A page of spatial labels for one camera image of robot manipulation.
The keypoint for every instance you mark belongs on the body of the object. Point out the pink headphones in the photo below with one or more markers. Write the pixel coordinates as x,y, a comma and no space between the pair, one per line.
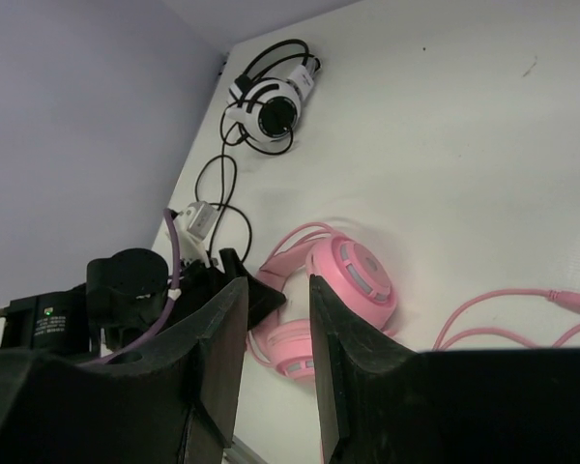
351,270

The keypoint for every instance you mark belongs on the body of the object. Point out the white black headphones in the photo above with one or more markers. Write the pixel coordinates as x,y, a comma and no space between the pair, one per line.
266,100

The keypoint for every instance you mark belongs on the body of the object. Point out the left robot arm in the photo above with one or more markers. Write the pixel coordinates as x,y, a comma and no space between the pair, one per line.
122,297

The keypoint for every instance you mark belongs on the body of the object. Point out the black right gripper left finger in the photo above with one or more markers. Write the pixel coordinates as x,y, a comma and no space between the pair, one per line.
173,400

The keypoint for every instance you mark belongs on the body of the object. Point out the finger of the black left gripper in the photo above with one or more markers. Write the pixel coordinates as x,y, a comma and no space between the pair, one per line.
263,299

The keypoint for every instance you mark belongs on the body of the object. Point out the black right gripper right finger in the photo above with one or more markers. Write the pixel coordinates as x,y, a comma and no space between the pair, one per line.
380,402

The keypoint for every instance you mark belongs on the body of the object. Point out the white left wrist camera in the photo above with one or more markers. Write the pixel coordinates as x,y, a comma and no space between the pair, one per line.
190,227

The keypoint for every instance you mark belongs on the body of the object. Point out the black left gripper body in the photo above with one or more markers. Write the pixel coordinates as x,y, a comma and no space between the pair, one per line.
167,296

